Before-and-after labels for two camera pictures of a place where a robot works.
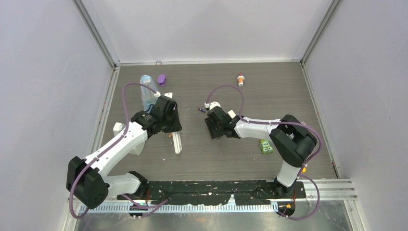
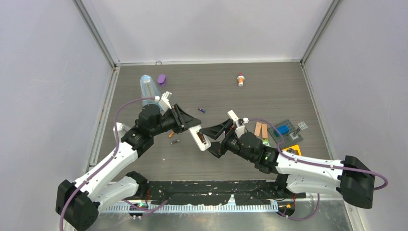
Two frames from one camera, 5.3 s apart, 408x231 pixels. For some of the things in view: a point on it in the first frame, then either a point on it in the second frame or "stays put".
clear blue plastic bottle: x=148 y=96 stays put
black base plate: x=244 y=193 stays put
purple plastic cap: x=161 y=80 stays put
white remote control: x=177 y=142 → x=202 y=141
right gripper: x=214 y=133 → x=218 y=148
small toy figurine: x=240 y=79 stays put
